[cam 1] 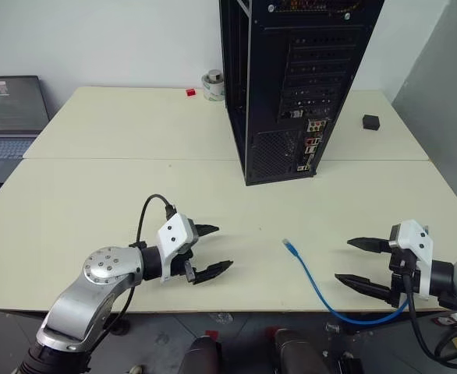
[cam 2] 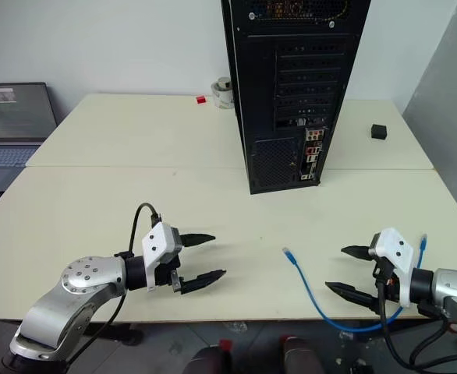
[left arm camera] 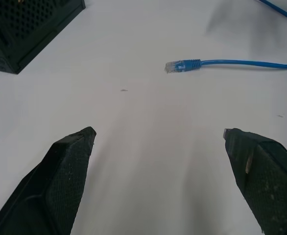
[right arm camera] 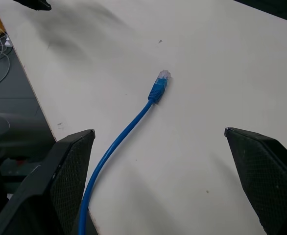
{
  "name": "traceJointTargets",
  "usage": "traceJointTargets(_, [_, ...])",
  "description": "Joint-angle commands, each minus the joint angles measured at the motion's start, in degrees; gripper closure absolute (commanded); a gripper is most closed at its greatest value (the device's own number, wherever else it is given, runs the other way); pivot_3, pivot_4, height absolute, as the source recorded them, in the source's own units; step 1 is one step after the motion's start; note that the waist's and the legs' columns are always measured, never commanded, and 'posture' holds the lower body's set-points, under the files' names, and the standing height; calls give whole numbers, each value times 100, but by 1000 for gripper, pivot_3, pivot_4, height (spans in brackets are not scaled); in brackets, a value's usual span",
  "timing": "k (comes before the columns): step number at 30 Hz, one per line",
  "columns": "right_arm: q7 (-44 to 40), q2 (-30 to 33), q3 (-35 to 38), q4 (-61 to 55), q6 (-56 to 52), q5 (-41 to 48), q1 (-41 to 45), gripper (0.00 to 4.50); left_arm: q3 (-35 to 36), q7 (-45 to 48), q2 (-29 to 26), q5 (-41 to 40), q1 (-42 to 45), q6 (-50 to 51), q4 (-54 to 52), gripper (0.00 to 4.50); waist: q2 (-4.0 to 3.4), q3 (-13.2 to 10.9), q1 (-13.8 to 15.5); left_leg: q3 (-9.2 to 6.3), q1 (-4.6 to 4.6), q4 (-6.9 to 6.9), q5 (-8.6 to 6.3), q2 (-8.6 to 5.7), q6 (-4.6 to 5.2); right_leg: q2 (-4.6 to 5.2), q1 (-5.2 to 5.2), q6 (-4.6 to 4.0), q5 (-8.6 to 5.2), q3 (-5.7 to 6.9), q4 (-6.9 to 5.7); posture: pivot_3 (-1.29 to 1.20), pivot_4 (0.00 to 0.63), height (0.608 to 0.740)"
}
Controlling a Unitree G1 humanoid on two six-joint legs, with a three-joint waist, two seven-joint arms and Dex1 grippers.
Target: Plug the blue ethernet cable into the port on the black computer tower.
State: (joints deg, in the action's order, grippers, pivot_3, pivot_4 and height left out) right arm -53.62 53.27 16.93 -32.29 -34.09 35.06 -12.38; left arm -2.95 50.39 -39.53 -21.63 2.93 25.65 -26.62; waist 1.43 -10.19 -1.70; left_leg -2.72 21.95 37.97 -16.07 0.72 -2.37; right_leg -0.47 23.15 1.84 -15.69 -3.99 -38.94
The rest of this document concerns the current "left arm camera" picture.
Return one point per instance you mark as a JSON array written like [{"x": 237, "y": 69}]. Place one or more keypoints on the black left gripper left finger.
[{"x": 60, "y": 186}]

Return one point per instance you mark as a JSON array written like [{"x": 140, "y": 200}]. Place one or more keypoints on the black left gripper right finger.
[{"x": 266, "y": 181}]

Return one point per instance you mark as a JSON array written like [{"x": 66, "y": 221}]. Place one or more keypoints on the black perforated computer case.
[{"x": 18, "y": 31}]

